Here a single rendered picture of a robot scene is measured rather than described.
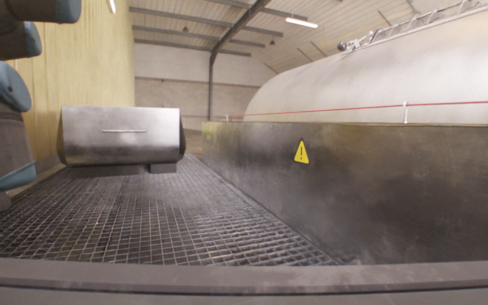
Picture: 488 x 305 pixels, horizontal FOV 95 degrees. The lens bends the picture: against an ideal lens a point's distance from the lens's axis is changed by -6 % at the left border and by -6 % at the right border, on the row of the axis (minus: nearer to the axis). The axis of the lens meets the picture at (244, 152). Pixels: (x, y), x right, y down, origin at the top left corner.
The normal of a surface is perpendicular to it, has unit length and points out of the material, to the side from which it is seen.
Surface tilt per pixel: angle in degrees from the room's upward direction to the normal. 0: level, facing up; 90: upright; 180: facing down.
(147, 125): 90
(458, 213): 90
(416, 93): 67
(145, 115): 93
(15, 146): 72
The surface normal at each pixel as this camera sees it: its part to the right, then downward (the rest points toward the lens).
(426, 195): -0.93, 0.02
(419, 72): -0.79, -0.48
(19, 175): 0.94, -0.20
